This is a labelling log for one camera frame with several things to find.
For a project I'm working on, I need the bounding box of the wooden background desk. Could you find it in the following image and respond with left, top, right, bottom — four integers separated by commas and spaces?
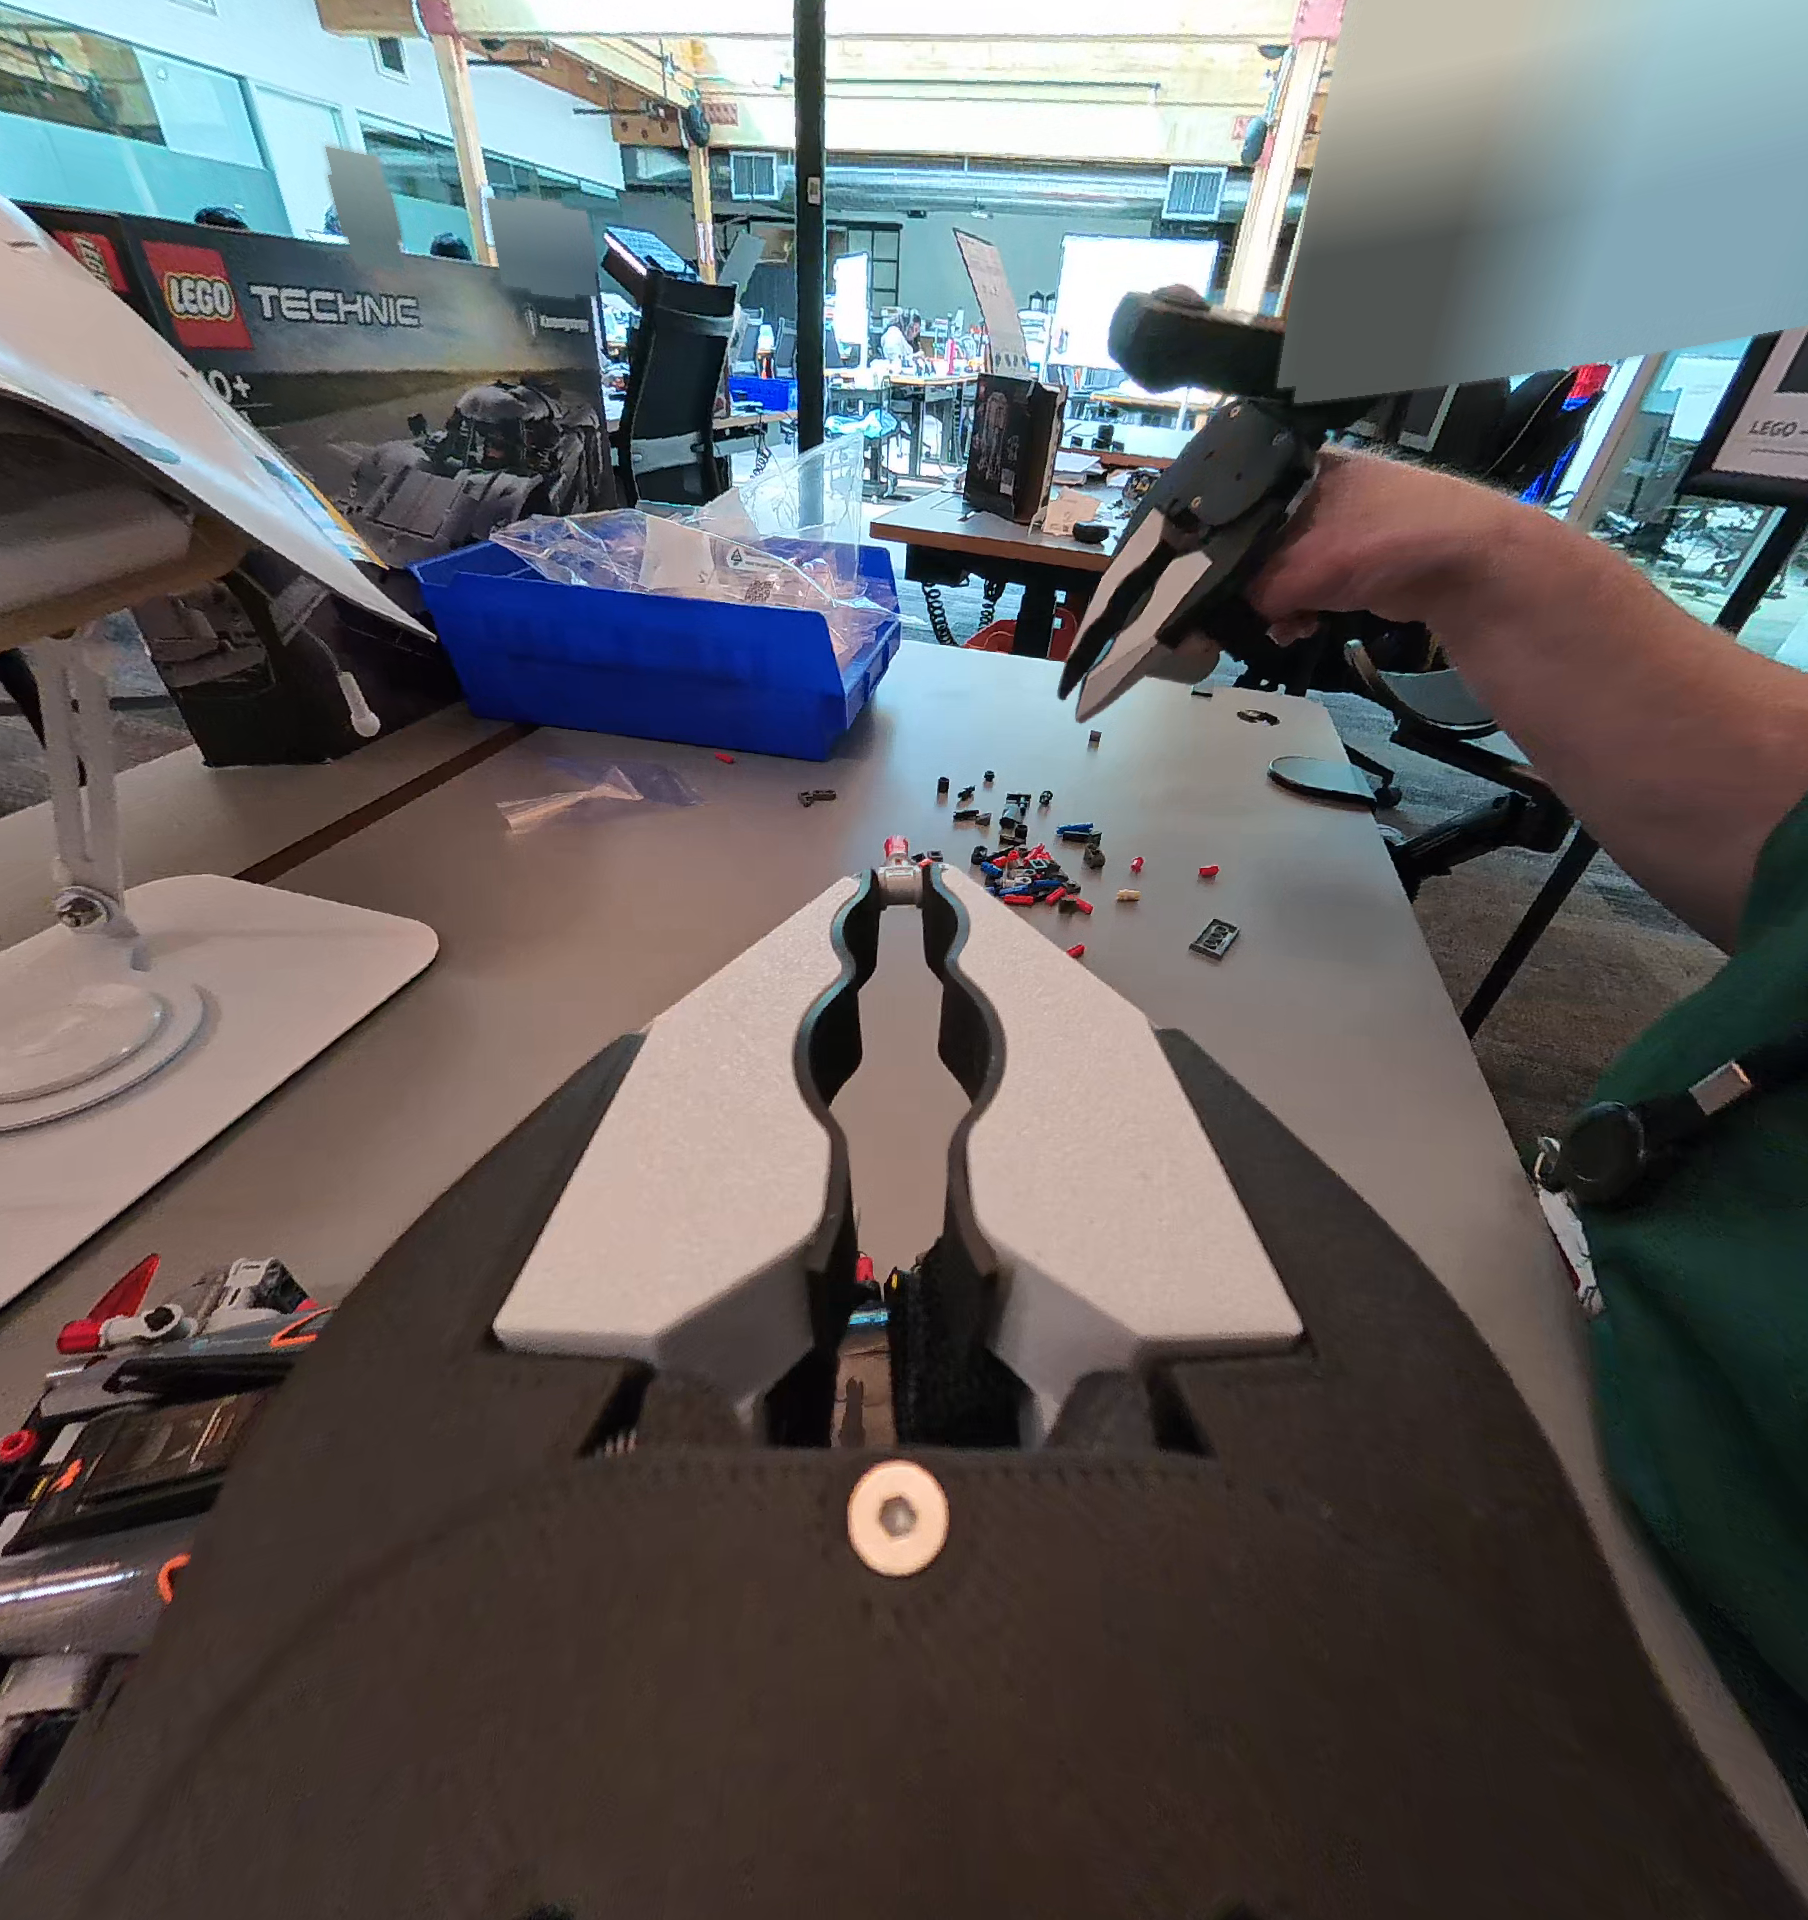
871, 481, 1145, 663

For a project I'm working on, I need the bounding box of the small clear plastic bag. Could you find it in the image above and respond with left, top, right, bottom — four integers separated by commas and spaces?
495, 759, 705, 835

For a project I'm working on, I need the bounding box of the black office chair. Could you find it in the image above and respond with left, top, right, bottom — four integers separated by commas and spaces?
613, 273, 738, 513

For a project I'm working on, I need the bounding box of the pile of small lego parts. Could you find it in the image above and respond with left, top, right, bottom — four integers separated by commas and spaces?
935, 773, 1223, 963

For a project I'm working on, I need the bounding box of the blue plastic bin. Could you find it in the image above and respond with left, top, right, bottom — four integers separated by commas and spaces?
411, 532, 905, 765

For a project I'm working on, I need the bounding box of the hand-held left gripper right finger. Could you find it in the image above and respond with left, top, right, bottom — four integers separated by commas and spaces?
917, 867, 1303, 1435

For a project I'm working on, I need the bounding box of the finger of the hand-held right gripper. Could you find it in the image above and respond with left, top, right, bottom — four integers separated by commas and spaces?
1057, 513, 1181, 702
1078, 559, 1239, 724

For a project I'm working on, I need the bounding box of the black pillar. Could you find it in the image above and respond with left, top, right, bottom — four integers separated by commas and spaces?
792, 0, 832, 453

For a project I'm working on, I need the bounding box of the white book stand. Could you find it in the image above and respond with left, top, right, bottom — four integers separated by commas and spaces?
0, 428, 443, 1350

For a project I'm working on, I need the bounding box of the black lanyard badge reel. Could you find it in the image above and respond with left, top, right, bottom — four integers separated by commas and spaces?
1535, 997, 1808, 1212

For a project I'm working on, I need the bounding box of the dark upright box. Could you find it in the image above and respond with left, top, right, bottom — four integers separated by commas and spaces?
965, 375, 1069, 526

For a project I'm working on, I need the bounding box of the person's green shirt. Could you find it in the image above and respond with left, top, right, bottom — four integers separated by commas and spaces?
1588, 744, 1808, 1920

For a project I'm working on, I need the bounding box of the partly built lego model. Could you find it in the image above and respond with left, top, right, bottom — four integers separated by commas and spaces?
0, 1252, 338, 1893

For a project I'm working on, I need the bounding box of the dark lego set box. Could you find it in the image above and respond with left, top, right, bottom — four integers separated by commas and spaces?
18, 204, 626, 766

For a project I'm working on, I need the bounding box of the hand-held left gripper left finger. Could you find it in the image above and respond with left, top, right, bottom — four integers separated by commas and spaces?
493, 872, 865, 1429

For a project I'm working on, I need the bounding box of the white instruction booklet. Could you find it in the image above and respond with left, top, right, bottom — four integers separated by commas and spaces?
0, 158, 434, 639

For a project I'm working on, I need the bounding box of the heap of clear plastic bags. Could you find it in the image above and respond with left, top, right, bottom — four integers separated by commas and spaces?
493, 443, 869, 663

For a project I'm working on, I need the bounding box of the person's right hand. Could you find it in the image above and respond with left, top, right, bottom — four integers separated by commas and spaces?
1247, 447, 1466, 647

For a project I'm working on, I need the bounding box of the person's right forearm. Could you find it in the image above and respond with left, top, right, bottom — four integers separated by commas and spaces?
1421, 456, 1808, 954

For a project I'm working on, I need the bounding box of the black framed sign stand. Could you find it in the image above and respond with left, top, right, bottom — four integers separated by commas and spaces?
1676, 323, 1808, 633

